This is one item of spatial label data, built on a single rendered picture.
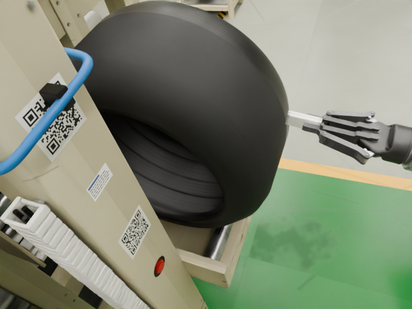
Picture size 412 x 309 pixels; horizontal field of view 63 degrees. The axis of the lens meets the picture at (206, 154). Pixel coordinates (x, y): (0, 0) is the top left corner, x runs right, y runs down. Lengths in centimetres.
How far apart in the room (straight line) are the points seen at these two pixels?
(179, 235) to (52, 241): 64
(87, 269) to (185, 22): 46
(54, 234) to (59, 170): 9
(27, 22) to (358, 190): 196
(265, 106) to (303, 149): 163
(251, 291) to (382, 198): 90
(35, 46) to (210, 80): 30
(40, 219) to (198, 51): 38
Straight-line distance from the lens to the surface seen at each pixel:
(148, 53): 61
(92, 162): 50
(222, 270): 87
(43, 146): 43
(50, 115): 39
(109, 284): 65
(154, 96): 58
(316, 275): 188
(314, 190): 211
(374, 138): 73
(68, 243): 53
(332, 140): 71
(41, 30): 42
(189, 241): 108
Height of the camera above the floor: 175
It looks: 49 degrees down
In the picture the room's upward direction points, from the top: 15 degrees counter-clockwise
